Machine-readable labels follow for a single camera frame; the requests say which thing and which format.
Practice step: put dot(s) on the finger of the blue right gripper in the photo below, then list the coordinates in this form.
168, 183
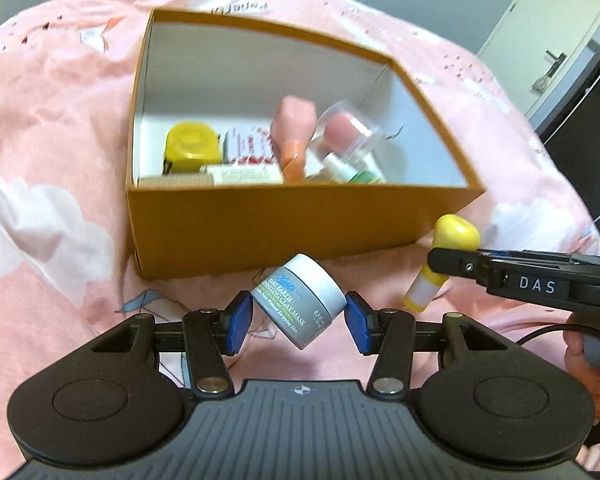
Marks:
523, 254
459, 263

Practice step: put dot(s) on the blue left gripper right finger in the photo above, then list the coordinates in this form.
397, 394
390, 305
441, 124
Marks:
363, 324

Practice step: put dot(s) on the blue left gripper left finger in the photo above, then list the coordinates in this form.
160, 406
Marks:
238, 318

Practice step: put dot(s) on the yellow bulb dropper bottle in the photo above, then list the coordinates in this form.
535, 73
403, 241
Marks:
452, 234

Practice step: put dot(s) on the grey clay mask jar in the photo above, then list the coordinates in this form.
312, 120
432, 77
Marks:
301, 299

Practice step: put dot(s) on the green bottle white cap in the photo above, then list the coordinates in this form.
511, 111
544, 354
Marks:
343, 172

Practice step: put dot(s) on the brown kraft cardboard box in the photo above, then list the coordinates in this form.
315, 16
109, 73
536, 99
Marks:
193, 180

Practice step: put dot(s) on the yellow round lid jar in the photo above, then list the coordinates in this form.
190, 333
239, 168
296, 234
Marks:
189, 146

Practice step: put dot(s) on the pink tube orange cap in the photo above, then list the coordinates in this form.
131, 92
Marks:
292, 129

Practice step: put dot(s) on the green skincare box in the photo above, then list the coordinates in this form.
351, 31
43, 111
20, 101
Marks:
250, 174

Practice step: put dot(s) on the right hand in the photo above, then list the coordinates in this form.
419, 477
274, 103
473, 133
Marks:
578, 367

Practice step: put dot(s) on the orange cardboard box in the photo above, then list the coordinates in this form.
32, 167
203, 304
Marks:
232, 71

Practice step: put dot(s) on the pink cloud-print blanket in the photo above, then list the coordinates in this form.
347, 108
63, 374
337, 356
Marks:
67, 269

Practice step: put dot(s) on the white door with handle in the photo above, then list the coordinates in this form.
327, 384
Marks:
535, 42

